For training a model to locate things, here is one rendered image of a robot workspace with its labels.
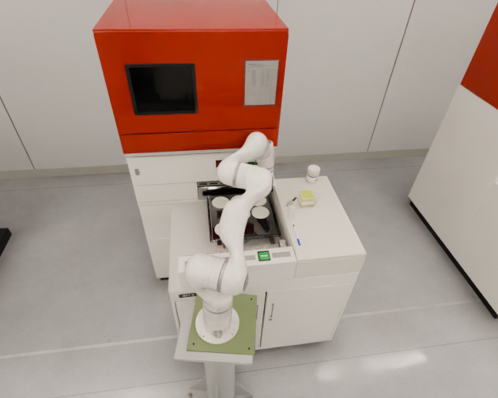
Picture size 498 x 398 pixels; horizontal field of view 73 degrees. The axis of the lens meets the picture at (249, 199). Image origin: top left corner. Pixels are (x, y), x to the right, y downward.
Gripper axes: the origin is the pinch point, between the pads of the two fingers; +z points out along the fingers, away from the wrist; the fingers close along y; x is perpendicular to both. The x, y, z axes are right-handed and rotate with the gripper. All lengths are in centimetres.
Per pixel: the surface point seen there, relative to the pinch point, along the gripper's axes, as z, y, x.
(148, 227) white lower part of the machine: 29, -56, -53
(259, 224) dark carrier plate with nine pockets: 11.0, 7.8, -11.8
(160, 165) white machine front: -17, -42, -41
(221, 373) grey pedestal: 57, 39, -64
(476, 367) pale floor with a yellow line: 117, 113, 79
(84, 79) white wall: -33, -206, -30
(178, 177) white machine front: -8, -38, -33
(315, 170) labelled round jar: -5.8, 7.4, 31.9
